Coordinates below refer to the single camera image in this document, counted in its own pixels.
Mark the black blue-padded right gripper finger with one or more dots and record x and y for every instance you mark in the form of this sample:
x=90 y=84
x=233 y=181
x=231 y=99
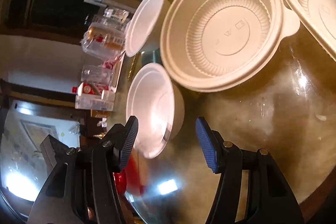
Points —
x=269 y=196

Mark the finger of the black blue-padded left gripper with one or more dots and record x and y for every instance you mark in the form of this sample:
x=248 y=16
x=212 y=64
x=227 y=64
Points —
x=81 y=187

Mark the white foam bowl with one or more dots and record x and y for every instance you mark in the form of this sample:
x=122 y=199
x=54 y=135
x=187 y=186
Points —
x=159 y=107
x=144 y=30

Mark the red plastic bowl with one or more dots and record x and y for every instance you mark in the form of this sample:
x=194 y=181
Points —
x=128 y=180

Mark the red white liquor bottle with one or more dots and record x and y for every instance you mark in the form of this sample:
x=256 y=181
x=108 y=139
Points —
x=95 y=91

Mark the stainless steel thermos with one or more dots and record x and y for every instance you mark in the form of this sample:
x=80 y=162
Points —
x=129 y=5

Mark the framed wall picture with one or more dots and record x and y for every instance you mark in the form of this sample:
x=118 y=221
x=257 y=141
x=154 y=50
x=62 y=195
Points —
x=37 y=132

